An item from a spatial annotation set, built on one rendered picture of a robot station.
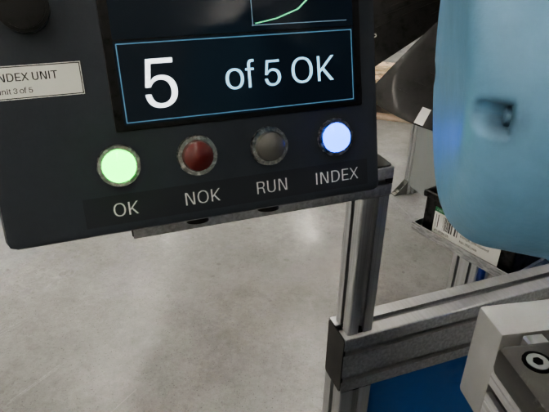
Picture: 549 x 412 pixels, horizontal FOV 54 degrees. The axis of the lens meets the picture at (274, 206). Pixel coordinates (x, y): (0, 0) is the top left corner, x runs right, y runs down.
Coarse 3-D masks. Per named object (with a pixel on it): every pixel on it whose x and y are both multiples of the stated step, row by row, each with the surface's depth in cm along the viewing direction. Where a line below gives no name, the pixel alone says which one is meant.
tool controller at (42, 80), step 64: (0, 0) 29; (64, 0) 31; (128, 0) 32; (192, 0) 33; (256, 0) 34; (320, 0) 36; (0, 64) 30; (64, 64) 32; (256, 64) 35; (320, 64) 37; (0, 128) 31; (64, 128) 32; (128, 128) 33; (192, 128) 35; (256, 128) 36; (0, 192) 32; (64, 192) 33; (128, 192) 34; (192, 192) 36; (256, 192) 37; (320, 192) 39
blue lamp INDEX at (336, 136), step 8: (328, 120) 38; (336, 120) 38; (320, 128) 38; (328, 128) 38; (336, 128) 38; (344, 128) 38; (320, 136) 38; (328, 136) 38; (336, 136) 38; (344, 136) 38; (352, 136) 39; (320, 144) 38; (328, 144) 38; (336, 144) 38; (344, 144) 38; (328, 152) 38; (336, 152) 38; (344, 152) 39
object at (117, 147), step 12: (120, 144) 34; (108, 156) 33; (120, 156) 33; (132, 156) 34; (96, 168) 33; (108, 168) 33; (120, 168) 33; (132, 168) 33; (108, 180) 34; (120, 180) 33; (132, 180) 34
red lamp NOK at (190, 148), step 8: (192, 136) 35; (200, 136) 35; (184, 144) 35; (192, 144) 34; (200, 144) 35; (208, 144) 35; (176, 152) 35; (184, 152) 35; (192, 152) 34; (200, 152) 35; (208, 152) 35; (216, 152) 36; (184, 160) 35; (192, 160) 34; (200, 160) 35; (208, 160) 35; (184, 168) 35; (192, 168) 35; (200, 168) 35; (208, 168) 36
